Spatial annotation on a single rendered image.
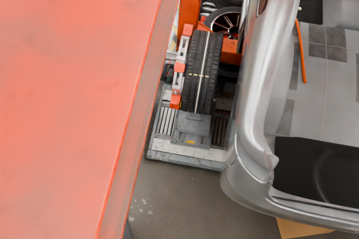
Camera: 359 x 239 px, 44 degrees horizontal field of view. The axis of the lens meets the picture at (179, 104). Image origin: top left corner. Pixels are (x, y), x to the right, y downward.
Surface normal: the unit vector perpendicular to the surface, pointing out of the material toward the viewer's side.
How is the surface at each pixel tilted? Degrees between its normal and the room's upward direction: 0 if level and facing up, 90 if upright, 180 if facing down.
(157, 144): 0
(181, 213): 0
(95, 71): 0
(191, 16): 90
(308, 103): 22
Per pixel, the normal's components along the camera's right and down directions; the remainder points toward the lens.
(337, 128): -0.01, -0.21
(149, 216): 0.05, -0.53
